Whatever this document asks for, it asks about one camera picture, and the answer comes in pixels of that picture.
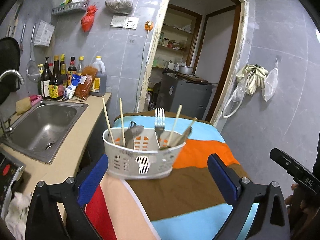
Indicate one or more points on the mesh strainer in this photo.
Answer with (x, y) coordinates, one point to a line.
(32, 69)

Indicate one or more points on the hanging white cotton gloves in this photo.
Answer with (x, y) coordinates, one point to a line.
(254, 76)

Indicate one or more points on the hanging grey filled bag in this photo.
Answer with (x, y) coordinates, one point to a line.
(122, 7)

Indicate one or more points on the metal pot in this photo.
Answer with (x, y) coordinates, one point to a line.
(186, 70)

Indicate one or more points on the steel spoon with patterned handle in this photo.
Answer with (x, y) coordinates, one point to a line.
(131, 133)

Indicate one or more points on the chrome faucet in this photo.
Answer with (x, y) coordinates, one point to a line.
(13, 76)

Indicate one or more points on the yellow sponge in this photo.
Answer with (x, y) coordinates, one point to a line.
(23, 105)

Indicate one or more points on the white rag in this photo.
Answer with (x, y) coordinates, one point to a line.
(16, 217)

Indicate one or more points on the white plastic utensil basket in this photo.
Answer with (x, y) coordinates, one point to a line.
(149, 159)

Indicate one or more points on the stainless steel sink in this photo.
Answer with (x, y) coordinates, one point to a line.
(39, 132)

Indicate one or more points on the large oil jug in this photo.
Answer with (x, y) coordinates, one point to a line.
(99, 84)

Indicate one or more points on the steel fork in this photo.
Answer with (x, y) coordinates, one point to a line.
(159, 122)

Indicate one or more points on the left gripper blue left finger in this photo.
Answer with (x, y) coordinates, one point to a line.
(76, 193)

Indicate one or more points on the wooden door frame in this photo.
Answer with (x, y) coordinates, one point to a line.
(239, 58)

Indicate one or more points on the white wall socket panel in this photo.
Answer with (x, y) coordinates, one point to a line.
(124, 22)

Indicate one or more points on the black pan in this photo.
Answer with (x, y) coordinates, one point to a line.
(10, 59)

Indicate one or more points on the striped blue orange brown cloth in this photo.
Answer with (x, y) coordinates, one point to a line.
(187, 204)

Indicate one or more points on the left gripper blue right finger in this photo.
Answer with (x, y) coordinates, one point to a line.
(240, 193)

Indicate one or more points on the red plastic bag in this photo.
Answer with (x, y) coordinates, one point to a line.
(88, 19)

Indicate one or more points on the grey cabinet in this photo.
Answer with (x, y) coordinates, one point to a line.
(176, 90)

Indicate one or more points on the dark soy sauce bottle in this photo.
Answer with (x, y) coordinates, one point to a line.
(56, 83)

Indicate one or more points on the orange wall plug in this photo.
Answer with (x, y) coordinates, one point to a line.
(148, 26)

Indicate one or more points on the black induction cooker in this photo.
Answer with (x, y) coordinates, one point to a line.
(11, 172)

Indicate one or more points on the hanging clear plastic bag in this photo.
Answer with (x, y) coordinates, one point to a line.
(270, 83)

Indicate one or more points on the white wall box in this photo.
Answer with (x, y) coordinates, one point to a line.
(44, 34)

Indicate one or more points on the wire wall rack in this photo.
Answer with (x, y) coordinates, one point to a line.
(70, 8)

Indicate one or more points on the beige kitchen counter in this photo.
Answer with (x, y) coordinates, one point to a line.
(69, 155)

